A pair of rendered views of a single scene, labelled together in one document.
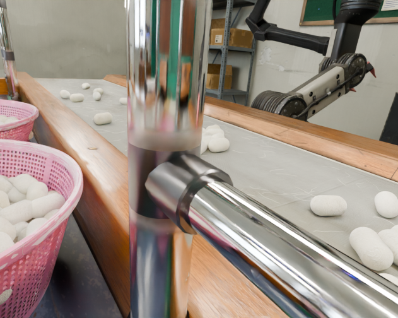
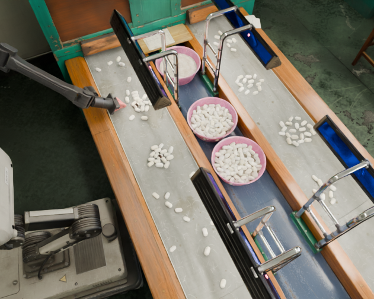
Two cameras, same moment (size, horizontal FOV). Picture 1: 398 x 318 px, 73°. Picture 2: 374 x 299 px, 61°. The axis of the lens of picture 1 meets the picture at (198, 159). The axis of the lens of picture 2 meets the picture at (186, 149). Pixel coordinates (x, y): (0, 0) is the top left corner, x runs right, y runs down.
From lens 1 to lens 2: 1.73 m
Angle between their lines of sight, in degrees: 99
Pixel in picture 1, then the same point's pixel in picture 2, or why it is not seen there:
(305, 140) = (121, 150)
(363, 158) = (114, 136)
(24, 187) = (200, 130)
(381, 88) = not seen: outside the picture
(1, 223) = (197, 118)
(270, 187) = (149, 128)
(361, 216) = (138, 118)
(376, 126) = not seen: outside the picture
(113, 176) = (182, 123)
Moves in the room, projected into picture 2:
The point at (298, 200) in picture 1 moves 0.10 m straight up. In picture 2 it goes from (146, 123) to (144, 112)
